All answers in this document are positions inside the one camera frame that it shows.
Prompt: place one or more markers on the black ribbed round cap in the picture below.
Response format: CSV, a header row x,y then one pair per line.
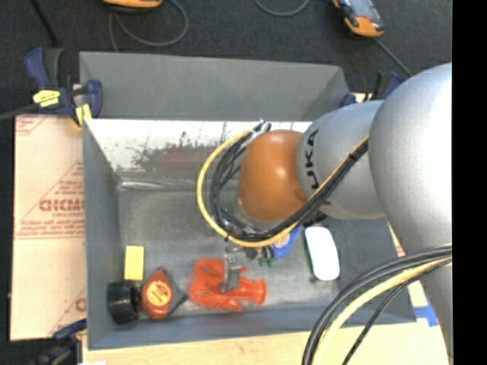
x,y
121,302

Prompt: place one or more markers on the orange teardrop tape measure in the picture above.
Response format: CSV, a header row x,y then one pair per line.
x,y
158,295

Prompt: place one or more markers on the orange toy lobster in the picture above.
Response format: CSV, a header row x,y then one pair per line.
x,y
247,291

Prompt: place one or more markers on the brown cardboard board, red print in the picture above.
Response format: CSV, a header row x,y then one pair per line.
x,y
45,242

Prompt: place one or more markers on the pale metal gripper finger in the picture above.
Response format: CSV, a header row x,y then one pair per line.
x,y
227,276
238,273

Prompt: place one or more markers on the grey metal bin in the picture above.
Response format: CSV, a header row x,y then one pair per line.
x,y
171,211

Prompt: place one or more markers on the yellow sponge block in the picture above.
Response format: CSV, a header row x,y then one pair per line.
x,y
134,262

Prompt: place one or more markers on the blue thing with round label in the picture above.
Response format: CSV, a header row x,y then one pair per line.
x,y
288,246

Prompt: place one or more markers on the white computer mouse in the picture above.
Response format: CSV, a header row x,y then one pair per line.
x,y
322,255

